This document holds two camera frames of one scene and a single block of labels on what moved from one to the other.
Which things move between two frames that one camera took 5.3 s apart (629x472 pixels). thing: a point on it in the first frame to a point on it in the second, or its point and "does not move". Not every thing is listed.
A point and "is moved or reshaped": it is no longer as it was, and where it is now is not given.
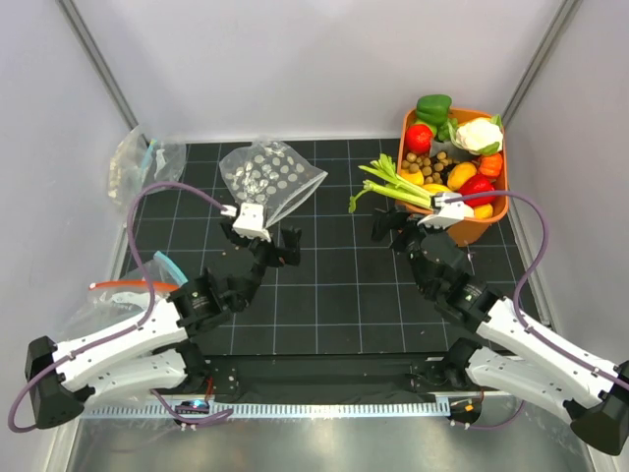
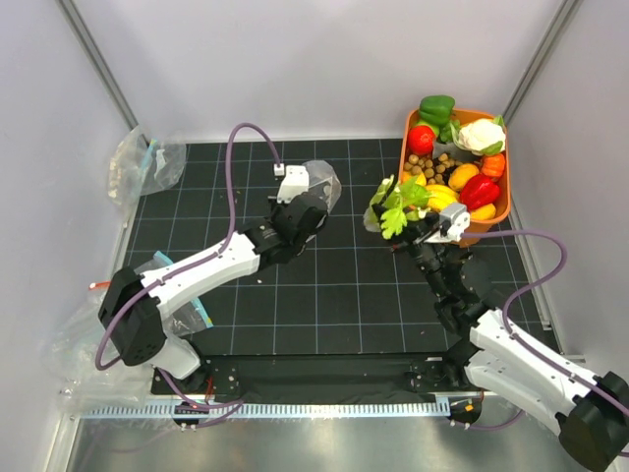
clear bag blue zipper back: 138,162 does not move
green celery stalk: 393,185 is moved or reshaped
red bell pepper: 476,184 does not move
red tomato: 419,138 does not move
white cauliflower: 480,136 does not move
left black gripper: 289,254 to 277,208
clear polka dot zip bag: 271,175 to 323,182
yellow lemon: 484,211 does not move
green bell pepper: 433,109 does not move
